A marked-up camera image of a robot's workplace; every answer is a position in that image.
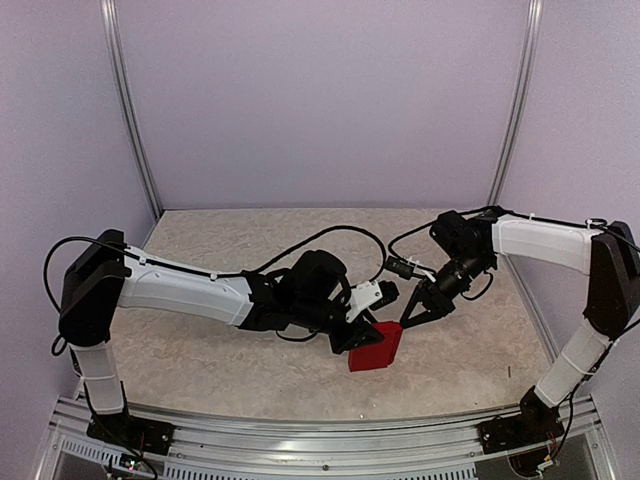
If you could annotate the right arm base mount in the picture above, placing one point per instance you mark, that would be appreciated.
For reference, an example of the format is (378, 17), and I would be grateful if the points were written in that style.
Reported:
(507, 433)

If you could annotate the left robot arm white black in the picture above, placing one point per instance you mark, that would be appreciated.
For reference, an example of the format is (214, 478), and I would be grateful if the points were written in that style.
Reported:
(110, 275)

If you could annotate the red paper box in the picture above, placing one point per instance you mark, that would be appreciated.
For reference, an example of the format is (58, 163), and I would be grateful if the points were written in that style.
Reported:
(379, 355)

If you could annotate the aluminium frame post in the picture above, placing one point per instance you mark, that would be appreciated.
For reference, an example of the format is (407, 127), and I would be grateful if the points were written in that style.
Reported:
(519, 98)
(109, 14)

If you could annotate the left aluminium frame post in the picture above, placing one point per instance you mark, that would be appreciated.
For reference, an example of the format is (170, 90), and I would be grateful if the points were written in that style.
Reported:
(109, 14)

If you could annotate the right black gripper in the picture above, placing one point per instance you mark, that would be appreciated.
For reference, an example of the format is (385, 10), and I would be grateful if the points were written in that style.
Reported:
(432, 298)

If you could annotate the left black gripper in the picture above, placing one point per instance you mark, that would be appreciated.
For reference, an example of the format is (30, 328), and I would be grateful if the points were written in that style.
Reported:
(364, 329)

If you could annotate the right aluminium frame post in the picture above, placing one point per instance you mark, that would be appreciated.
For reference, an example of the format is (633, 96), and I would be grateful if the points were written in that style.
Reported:
(519, 98)

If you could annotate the front aluminium rail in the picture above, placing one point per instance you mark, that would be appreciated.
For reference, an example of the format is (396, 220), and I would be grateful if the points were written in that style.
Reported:
(441, 447)

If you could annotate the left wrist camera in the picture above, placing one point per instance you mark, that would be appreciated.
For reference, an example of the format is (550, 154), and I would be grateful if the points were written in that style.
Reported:
(370, 296)

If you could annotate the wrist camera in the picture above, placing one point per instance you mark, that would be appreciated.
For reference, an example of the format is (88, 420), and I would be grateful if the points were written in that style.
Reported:
(370, 296)
(407, 269)

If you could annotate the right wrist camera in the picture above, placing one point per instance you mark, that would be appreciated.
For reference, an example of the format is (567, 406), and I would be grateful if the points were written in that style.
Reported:
(407, 269)

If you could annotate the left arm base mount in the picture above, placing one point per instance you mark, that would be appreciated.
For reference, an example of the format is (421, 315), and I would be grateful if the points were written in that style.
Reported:
(134, 433)

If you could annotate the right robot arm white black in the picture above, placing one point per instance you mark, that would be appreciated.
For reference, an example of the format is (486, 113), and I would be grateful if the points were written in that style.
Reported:
(595, 295)

